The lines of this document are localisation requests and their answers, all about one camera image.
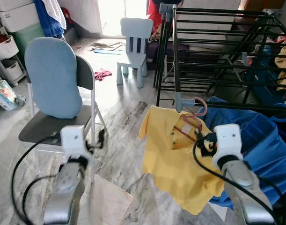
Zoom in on blue shirt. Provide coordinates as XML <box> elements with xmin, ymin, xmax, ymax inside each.
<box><xmin>199</xmin><ymin>96</ymin><xmax>286</xmax><ymax>209</ymax></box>

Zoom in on red garment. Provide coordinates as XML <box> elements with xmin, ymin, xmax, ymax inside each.
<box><xmin>147</xmin><ymin>0</ymin><xmax>164</xmax><ymax>34</ymax></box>

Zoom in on mustard garment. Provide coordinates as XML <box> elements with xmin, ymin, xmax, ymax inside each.
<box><xmin>274</xmin><ymin>45</ymin><xmax>286</xmax><ymax>90</ymax></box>

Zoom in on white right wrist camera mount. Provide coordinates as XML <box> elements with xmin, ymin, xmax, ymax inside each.
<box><xmin>212</xmin><ymin>123</ymin><xmax>244</xmax><ymax>170</ymax></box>

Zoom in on printed package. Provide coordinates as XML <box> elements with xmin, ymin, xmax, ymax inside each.
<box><xmin>0</xmin><ymin>80</ymin><xmax>19</xmax><ymax>112</ymax></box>

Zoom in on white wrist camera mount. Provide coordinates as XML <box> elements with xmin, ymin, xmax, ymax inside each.
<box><xmin>60</xmin><ymin>125</ymin><xmax>93</xmax><ymax>163</ymax></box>
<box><xmin>212</xmin><ymin>123</ymin><xmax>244</xmax><ymax>170</ymax></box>

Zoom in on flat cardboard piece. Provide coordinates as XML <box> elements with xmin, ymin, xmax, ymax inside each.
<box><xmin>89</xmin><ymin>41</ymin><xmax>125</xmax><ymax>52</ymax></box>

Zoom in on light blue kid chair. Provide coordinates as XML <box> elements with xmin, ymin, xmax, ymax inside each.
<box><xmin>116</xmin><ymin>17</ymin><xmax>154</xmax><ymax>89</ymax></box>

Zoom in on pink clothes hanger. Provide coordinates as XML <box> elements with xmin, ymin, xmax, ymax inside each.
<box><xmin>173</xmin><ymin>97</ymin><xmax>209</xmax><ymax>143</ymax></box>

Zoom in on grey folding chair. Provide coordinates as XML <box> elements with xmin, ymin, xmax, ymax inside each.
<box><xmin>19</xmin><ymin>54</ymin><xmax>108</xmax><ymax>183</ymax></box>

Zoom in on black drying rack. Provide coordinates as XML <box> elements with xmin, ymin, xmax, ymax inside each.
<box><xmin>154</xmin><ymin>4</ymin><xmax>286</xmax><ymax>114</ymax></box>

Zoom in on pink cloth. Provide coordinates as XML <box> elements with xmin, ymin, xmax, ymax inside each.
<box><xmin>94</xmin><ymin>69</ymin><xmax>113</xmax><ymax>81</ymax></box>

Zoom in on white basket shelf unit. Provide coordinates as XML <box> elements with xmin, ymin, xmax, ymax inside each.
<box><xmin>0</xmin><ymin>26</ymin><xmax>26</xmax><ymax>87</ymax></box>

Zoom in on yellow polo shirt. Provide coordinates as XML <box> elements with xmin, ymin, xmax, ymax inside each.
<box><xmin>138</xmin><ymin>105</ymin><xmax>227</xmax><ymax>215</ymax></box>

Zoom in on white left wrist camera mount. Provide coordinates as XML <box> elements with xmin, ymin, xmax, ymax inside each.
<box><xmin>60</xmin><ymin>125</ymin><xmax>93</xmax><ymax>163</ymax></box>

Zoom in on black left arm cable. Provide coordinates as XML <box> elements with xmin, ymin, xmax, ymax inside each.
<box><xmin>22</xmin><ymin>175</ymin><xmax>57</xmax><ymax>225</ymax></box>
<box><xmin>11</xmin><ymin>133</ymin><xmax>64</xmax><ymax>225</ymax></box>

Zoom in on white storage drawers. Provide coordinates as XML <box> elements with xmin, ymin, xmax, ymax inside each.
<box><xmin>0</xmin><ymin>0</ymin><xmax>40</xmax><ymax>33</ymax></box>

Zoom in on green basket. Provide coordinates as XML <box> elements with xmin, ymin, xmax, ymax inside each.
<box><xmin>12</xmin><ymin>23</ymin><xmax>46</xmax><ymax>53</ymax></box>

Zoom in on blue cushion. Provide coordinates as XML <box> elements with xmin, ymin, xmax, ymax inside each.
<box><xmin>24</xmin><ymin>37</ymin><xmax>83</xmax><ymax>119</ymax></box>

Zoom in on white hanging garment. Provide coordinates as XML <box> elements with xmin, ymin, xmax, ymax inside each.
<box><xmin>42</xmin><ymin>0</ymin><xmax>67</xmax><ymax>29</ymax></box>

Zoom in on blue laundry bag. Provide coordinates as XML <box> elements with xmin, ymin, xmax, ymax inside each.
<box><xmin>246</xmin><ymin>45</ymin><xmax>286</xmax><ymax>97</ymax></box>

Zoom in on blue hanging garment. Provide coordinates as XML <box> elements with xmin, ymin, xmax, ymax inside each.
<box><xmin>33</xmin><ymin>0</ymin><xmax>66</xmax><ymax>39</ymax></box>

